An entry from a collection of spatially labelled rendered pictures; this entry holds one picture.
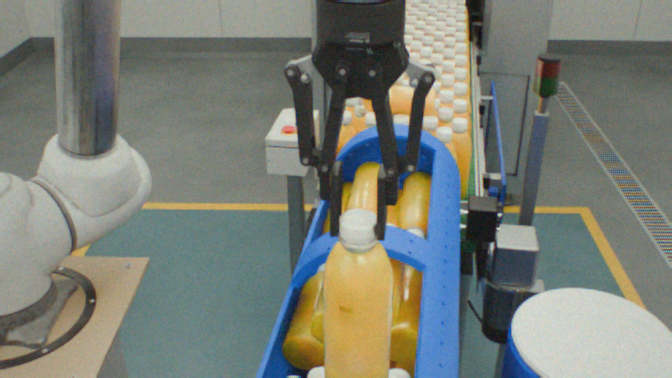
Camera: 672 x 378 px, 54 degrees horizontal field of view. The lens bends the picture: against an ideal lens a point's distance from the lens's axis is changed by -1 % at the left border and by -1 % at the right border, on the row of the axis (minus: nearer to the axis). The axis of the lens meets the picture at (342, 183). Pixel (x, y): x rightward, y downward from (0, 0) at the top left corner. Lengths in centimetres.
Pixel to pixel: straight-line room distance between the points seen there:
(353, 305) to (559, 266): 259
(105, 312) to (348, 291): 73
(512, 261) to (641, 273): 161
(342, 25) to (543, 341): 79
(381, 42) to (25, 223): 82
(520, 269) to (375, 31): 129
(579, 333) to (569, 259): 207
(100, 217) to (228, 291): 172
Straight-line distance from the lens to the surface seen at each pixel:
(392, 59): 58
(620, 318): 130
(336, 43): 56
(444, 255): 112
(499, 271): 178
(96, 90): 118
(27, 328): 131
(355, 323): 70
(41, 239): 125
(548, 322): 124
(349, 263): 67
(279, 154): 170
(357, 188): 134
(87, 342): 128
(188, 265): 317
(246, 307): 288
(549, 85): 185
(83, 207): 128
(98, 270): 144
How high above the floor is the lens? 181
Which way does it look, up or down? 29 degrees down
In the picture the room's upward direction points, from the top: straight up
